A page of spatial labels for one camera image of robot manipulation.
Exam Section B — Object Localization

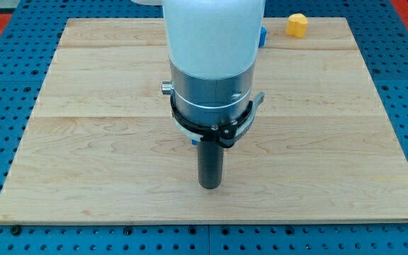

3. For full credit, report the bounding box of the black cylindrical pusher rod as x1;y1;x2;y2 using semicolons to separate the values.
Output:
198;141;224;189

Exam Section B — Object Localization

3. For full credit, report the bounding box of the blue block behind arm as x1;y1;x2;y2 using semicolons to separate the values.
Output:
258;27;267;47

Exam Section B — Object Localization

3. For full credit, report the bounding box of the wooden board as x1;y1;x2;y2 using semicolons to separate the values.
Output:
0;18;408;225

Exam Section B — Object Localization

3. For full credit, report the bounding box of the yellow heart-shaped block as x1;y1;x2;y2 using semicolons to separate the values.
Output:
285;13;308;38

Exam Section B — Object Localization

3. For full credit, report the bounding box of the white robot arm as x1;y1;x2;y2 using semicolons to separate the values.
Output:
147;0;265;189

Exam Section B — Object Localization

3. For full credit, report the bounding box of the silver flange with black clamp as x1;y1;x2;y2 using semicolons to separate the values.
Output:
162;64;265;148

